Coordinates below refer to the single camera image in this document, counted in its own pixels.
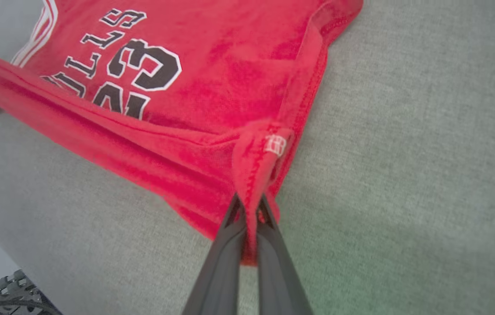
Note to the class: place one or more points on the red white basketball jersey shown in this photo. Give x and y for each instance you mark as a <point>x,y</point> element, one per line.
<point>212,65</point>

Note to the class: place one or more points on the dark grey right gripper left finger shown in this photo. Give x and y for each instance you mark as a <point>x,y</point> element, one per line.
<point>223,271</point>

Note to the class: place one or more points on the grey fabric sofa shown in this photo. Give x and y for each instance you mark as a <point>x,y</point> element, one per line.
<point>405,175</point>

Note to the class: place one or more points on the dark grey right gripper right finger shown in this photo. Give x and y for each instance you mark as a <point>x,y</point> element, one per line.
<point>278,271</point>

